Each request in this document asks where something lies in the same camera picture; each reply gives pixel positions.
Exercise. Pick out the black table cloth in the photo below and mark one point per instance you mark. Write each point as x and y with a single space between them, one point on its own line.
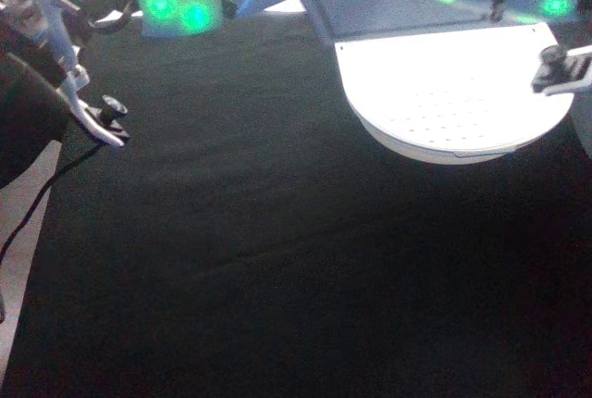
277 254

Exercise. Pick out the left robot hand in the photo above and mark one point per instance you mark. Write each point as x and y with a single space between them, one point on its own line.
586 134

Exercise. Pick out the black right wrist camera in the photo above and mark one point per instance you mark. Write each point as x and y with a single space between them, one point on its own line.
113 106

